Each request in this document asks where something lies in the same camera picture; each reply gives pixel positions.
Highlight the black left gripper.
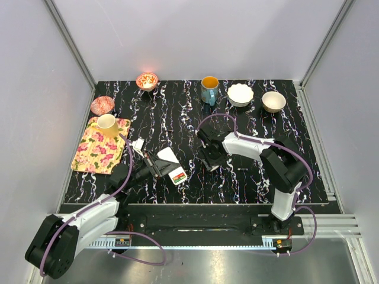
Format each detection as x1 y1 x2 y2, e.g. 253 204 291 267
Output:
124 151 180 191

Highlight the white red remote control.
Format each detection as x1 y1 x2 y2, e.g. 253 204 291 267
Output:
158 147 188 186

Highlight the white battery cover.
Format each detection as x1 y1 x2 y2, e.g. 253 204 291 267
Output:
210 166 220 172

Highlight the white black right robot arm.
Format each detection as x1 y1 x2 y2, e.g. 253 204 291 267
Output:
195 125 311 234

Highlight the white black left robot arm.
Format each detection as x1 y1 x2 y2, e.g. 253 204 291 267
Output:
24 147 187 279

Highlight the white scalloped bowl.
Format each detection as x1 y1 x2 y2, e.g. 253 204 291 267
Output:
227 83 254 107

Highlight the blue mug yellow inside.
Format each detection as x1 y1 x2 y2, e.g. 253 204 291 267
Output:
201 76 219 106

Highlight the floral pink tray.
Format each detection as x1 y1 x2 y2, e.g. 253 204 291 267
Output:
71 117 126 175

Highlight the cream yellow cup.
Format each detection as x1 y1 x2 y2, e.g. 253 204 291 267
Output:
97 114 119 138

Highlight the cream round bowl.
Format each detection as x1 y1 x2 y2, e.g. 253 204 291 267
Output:
262 91 287 114

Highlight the red patterned saucer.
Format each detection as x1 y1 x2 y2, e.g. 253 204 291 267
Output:
90 96 115 116

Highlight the red patterned small bowl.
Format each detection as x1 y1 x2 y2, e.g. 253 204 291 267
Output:
136 72 158 92

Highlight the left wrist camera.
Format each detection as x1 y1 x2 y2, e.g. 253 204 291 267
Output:
131 138 145 157

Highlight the black mounting base plate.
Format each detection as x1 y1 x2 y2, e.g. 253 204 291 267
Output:
113 204 305 249

